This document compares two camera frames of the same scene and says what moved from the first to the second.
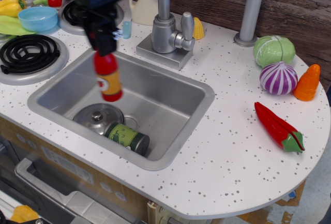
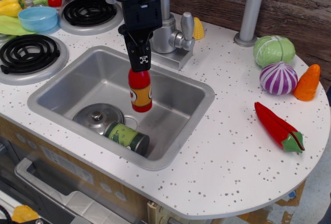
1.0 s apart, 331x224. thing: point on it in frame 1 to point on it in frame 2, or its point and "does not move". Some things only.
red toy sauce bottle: x=108 y=78 to x=139 y=84
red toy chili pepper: x=289 y=139 does not move
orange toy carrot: x=306 y=88 does not move
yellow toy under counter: x=24 y=213 does not move
